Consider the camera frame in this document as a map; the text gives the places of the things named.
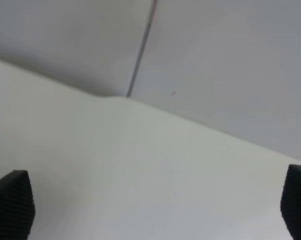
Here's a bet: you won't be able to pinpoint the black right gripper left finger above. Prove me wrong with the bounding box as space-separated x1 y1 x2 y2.
0 170 36 240

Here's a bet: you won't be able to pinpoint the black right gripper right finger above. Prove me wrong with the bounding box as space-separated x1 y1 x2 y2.
280 164 301 240

